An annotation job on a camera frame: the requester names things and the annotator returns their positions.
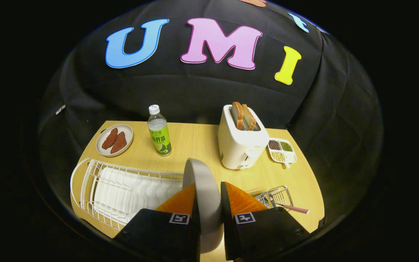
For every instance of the red sausage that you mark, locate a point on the red sausage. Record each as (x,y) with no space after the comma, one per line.
(119,143)
(109,139)

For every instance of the grey round plate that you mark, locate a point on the grey round plate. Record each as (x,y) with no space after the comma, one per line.
(205,189)

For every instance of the white divided bean tray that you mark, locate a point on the white divided bean tray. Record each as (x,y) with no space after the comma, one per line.
(289,157)

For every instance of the silver cloth clip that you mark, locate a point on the silver cloth clip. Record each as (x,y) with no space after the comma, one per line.
(60,109)

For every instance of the white toaster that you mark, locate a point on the white toaster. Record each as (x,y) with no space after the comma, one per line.
(236,149)

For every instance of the small grey sausage plate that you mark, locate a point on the small grey sausage plate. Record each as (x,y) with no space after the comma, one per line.
(126,131)

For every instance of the green label drink bottle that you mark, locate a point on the green label drink bottle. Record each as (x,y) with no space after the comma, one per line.
(159,138)

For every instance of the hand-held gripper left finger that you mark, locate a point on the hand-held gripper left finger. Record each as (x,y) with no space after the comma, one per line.
(158,233)

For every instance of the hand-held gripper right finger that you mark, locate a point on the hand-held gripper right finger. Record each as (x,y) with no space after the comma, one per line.
(264,233)

